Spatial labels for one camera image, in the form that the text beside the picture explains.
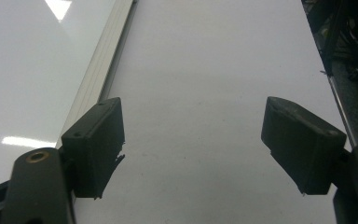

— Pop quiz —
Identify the whiteboard with aluminium frame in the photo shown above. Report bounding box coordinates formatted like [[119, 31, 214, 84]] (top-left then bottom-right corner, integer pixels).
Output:
[[0, 0, 139, 192]]

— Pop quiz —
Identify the black metal stand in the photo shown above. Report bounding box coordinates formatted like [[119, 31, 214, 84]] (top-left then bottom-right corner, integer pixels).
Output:
[[301, 0, 358, 78]]

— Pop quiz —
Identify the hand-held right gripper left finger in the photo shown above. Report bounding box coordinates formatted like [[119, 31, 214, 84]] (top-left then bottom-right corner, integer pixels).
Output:
[[61, 96, 126, 200]]

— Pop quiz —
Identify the metal floor rail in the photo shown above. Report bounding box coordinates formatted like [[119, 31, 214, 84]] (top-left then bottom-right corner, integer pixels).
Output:
[[320, 69, 358, 148]]

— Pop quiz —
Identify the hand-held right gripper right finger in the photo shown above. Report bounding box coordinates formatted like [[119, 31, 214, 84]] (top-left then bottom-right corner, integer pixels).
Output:
[[260, 95, 348, 196]]

